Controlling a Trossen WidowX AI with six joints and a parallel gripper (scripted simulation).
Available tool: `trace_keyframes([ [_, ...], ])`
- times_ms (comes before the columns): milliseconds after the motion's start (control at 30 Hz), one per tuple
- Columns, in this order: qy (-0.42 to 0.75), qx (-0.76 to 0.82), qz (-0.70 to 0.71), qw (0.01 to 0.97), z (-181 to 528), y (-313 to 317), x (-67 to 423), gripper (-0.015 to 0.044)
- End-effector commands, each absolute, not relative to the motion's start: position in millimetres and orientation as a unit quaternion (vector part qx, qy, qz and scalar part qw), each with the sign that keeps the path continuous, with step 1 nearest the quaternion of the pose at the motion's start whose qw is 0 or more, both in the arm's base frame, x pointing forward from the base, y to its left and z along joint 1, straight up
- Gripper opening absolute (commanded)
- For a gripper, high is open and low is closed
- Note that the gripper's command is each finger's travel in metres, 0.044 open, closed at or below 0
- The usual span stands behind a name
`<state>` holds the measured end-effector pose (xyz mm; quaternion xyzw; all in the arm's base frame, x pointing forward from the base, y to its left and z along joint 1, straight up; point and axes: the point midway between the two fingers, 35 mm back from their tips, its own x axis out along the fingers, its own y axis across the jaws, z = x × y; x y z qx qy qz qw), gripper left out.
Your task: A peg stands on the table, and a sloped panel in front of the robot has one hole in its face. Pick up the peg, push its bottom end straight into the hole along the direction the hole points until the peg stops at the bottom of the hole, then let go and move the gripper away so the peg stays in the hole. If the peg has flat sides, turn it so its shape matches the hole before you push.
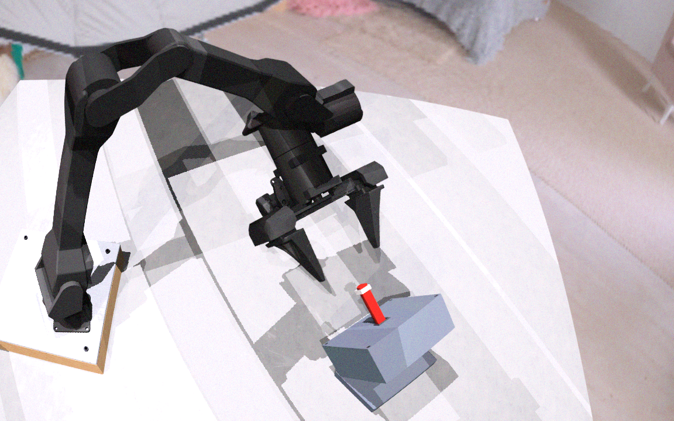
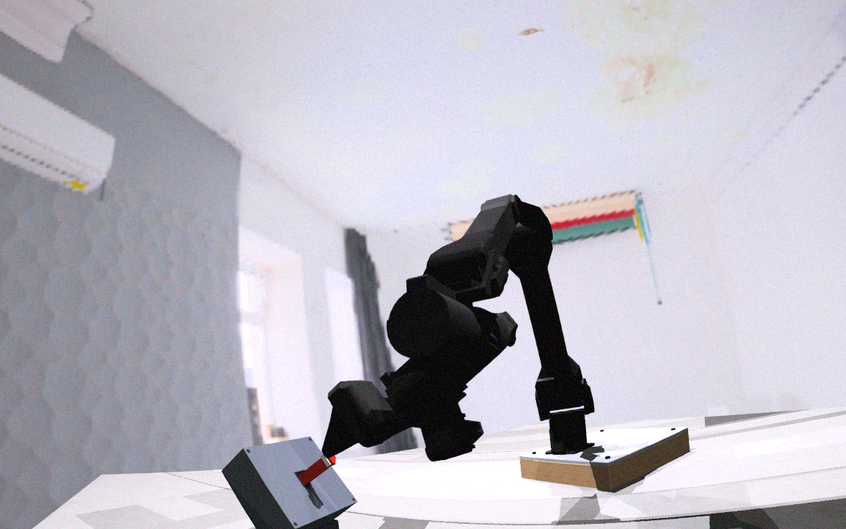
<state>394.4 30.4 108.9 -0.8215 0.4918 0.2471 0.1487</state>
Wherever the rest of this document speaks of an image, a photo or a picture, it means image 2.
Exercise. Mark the dark red peg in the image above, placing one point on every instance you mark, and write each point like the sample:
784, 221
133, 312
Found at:
316, 469

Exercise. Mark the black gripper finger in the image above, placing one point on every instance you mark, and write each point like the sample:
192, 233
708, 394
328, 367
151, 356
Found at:
339, 437
405, 424

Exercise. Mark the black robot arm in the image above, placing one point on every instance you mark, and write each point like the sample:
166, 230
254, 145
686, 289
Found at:
435, 321

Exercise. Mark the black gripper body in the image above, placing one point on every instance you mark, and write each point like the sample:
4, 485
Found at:
374, 419

